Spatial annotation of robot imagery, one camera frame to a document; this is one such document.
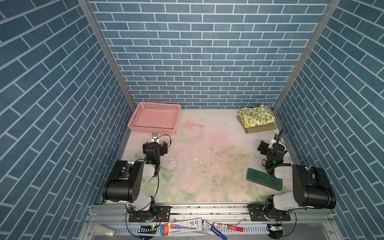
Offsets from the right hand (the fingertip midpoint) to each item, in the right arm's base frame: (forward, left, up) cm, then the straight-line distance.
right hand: (269, 140), depth 92 cm
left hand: (-5, +71, -1) cm, 71 cm away
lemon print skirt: (+23, +4, -2) cm, 24 cm away
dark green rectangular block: (-22, +5, -6) cm, 24 cm away
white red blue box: (-48, +48, -6) cm, 68 cm away
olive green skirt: (+15, -5, -4) cm, 17 cm away
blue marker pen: (-47, +33, -7) cm, 58 cm away
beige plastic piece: (-52, +83, -3) cm, 98 cm away
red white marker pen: (-45, +28, -7) cm, 54 cm away
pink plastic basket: (+21, +80, -8) cm, 83 cm away
